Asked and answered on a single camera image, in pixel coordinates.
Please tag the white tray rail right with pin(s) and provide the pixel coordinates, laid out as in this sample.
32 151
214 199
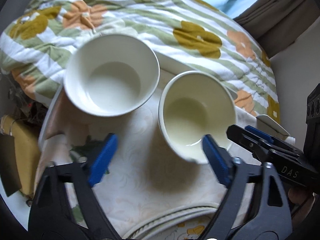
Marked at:
271 127

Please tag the brown curtain right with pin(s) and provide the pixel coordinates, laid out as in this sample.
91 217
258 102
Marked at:
276 24

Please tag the floral striped quilt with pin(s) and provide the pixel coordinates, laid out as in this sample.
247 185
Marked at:
36 46

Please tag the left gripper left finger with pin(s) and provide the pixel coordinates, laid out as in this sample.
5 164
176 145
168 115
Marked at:
51 215

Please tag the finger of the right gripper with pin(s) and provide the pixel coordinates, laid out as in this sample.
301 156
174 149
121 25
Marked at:
247 140
260 134

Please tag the person's right hand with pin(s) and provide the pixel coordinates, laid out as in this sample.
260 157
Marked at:
302 204

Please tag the duck pattern cream plate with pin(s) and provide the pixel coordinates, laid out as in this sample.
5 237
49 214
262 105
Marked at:
183 222

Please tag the cream bowl with text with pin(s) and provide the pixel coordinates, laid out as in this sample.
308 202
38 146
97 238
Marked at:
192 105

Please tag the cream patterned tablecloth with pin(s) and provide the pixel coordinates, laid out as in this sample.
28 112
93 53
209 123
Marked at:
145 179

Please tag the white tray rail left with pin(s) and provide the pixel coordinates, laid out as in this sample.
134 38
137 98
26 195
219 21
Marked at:
175 64

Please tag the white tray rail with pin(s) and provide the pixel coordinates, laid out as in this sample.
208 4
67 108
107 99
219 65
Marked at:
271 127
175 64

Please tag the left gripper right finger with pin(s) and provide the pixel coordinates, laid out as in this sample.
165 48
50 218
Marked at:
268 215

